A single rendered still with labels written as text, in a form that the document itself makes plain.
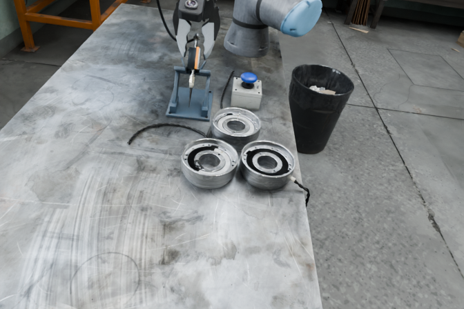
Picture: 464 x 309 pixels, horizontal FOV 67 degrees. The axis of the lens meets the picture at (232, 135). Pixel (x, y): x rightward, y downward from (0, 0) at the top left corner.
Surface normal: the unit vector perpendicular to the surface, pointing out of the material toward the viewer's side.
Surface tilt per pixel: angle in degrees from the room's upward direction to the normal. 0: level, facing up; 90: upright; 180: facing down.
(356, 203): 0
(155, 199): 0
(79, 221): 0
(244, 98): 90
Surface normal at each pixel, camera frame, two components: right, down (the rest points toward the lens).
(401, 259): 0.13, -0.78
